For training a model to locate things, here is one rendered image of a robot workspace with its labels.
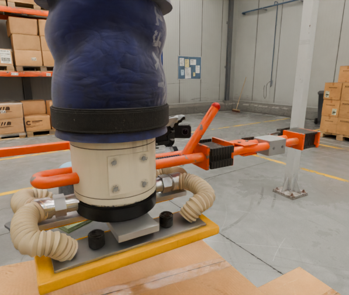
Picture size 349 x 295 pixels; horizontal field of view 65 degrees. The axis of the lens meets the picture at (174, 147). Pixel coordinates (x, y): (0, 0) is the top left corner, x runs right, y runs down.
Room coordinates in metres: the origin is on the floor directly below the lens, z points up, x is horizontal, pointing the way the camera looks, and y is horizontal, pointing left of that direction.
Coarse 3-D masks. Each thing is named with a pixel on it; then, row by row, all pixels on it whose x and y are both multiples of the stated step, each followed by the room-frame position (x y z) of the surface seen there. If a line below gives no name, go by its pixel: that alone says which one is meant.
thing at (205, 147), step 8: (200, 144) 0.64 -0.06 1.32; (208, 144) 0.69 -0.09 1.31; (216, 144) 0.69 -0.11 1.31; (224, 144) 0.67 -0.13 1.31; (232, 144) 0.65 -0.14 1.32; (200, 152) 0.64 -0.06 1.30; (208, 152) 0.61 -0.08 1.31; (216, 152) 0.62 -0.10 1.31; (224, 152) 0.63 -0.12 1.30; (232, 152) 0.64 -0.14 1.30; (208, 160) 0.61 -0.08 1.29; (216, 160) 0.63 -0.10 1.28; (224, 160) 0.63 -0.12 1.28; (232, 160) 0.64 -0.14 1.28; (208, 168) 0.61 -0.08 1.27; (216, 168) 0.62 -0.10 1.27
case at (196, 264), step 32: (160, 256) 0.70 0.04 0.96; (192, 256) 0.72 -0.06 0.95; (0, 288) 0.53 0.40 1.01; (32, 288) 0.53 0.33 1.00; (64, 288) 0.54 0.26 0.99; (96, 288) 0.55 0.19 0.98; (128, 288) 0.56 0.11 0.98; (160, 288) 0.57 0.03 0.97; (192, 288) 0.58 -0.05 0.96; (224, 288) 0.59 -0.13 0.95; (256, 288) 0.60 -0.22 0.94
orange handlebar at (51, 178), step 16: (48, 144) 0.71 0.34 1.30; (64, 144) 0.73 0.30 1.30; (240, 144) 0.70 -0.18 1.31; (256, 144) 0.71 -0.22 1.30; (288, 144) 0.77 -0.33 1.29; (160, 160) 0.57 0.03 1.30; (176, 160) 0.58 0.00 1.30; (192, 160) 0.60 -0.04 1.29; (32, 176) 0.47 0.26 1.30; (48, 176) 0.49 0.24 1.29; (64, 176) 0.47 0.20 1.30
